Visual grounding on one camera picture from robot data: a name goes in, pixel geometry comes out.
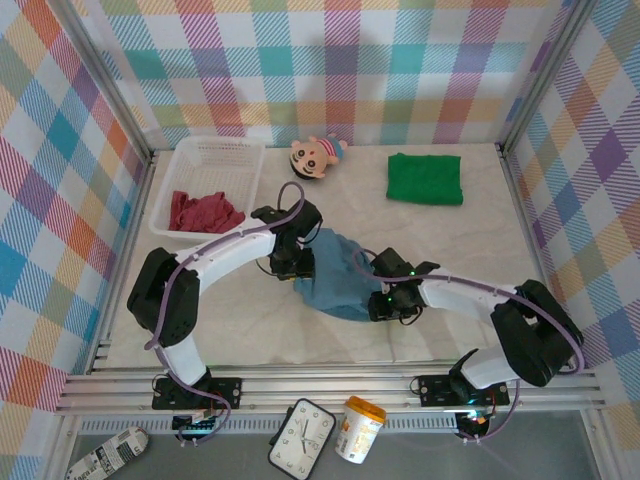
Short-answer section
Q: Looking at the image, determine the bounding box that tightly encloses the blue tank top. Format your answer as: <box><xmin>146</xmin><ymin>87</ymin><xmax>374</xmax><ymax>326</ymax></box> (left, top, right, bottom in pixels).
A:
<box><xmin>293</xmin><ymin>227</ymin><xmax>396</xmax><ymax>323</ymax></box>

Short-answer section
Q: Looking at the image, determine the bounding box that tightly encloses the red tank top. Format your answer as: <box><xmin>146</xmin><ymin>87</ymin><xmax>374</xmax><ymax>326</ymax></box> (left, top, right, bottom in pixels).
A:
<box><xmin>168</xmin><ymin>190</ymin><xmax>247</xmax><ymax>234</ymax></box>

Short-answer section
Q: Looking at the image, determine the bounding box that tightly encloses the green tank top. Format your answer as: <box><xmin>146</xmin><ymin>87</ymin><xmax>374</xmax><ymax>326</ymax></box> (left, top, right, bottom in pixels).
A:
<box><xmin>385</xmin><ymin>152</ymin><xmax>465</xmax><ymax>206</ymax></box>

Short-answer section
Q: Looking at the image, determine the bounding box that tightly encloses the cartoon plush doll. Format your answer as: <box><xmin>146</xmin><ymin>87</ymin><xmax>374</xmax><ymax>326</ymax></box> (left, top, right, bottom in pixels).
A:
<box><xmin>289</xmin><ymin>133</ymin><xmax>350</xmax><ymax>182</ymax></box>

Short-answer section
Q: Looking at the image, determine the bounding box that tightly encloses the white plastic basket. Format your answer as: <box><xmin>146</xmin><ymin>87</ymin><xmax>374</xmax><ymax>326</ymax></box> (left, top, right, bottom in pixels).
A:
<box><xmin>148</xmin><ymin>135</ymin><xmax>266</xmax><ymax>246</ymax></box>

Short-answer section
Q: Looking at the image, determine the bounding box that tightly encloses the white cup with orange lid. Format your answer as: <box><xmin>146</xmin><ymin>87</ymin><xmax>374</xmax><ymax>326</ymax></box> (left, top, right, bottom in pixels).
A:
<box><xmin>333</xmin><ymin>395</ymin><xmax>388</xmax><ymax>465</ymax></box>

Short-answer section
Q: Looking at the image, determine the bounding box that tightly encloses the black framed white clock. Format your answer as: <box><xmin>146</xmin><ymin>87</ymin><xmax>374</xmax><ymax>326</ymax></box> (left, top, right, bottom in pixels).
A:
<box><xmin>267</xmin><ymin>398</ymin><xmax>337</xmax><ymax>480</ymax></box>

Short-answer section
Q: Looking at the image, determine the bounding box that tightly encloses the newsprint wrapped roll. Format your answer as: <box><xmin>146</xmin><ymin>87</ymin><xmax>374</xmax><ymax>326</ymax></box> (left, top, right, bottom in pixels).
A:
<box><xmin>65</xmin><ymin>425</ymin><xmax>150</xmax><ymax>480</ymax></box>

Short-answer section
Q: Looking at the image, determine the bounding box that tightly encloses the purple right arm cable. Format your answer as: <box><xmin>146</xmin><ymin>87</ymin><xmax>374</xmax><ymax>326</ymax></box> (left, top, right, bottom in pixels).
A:
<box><xmin>352</xmin><ymin>248</ymin><xmax>586</xmax><ymax>445</ymax></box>

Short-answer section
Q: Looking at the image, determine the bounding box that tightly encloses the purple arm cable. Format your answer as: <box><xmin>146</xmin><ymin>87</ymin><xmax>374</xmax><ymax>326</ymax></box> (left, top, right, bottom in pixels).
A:
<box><xmin>143</xmin><ymin>180</ymin><xmax>307</xmax><ymax>447</ymax></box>
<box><xmin>352</xmin><ymin>248</ymin><xmax>586</xmax><ymax>445</ymax></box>

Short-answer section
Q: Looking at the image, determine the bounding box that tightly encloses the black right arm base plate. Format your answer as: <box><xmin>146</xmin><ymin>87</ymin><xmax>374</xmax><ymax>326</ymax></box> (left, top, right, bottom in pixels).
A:
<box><xmin>417</xmin><ymin>373</ymin><xmax>511</xmax><ymax>407</ymax></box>

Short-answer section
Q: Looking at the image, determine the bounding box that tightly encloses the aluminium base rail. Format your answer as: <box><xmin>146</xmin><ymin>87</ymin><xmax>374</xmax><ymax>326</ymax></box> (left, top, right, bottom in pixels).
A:
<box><xmin>54</xmin><ymin>367</ymin><xmax>606</xmax><ymax>416</ymax></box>

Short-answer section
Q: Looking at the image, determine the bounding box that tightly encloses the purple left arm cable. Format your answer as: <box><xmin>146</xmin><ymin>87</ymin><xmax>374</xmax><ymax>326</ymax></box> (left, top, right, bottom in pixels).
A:
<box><xmin>143</xmin><ymin>180</ymin><xmax>307</xmax><ymax>447</ymax></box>

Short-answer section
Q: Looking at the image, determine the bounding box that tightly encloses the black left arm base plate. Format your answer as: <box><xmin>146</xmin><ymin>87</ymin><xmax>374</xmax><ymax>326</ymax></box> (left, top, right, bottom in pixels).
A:
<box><xmin>151</xmin><ymin>375</ymin><xmax>243</xmax><ymax>412</ymax></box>

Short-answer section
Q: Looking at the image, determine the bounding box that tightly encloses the aluminium side rail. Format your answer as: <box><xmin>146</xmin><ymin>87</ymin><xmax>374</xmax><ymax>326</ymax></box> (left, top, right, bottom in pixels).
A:
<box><xmin>497</xmin><ymin>143</ymin><xmax>576</xmax><ymax>369</ymax></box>
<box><xmin>85</xmin><ymin>149</ymin><xmax>161</xmax><ymax>375</ymax></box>

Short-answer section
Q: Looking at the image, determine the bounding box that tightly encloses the grey slotted cable duct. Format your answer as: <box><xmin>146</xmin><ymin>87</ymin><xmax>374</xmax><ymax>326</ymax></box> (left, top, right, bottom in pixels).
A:
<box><xmin>79</xmin><ymin>414</ymin><xmax>461</xmax><ymax>434</ymax></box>

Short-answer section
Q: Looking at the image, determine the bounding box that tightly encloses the aluminium frame post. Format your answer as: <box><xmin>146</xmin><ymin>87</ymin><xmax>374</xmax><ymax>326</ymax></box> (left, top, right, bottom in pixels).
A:
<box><xmin>496</xmin><ymin>0</ymin><xmax>601</xmax><ymax>160</ymax></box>
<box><xmin>49</xmin><ymin>0</ymin><xmax>157</xmax><ymax>162</ymax></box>

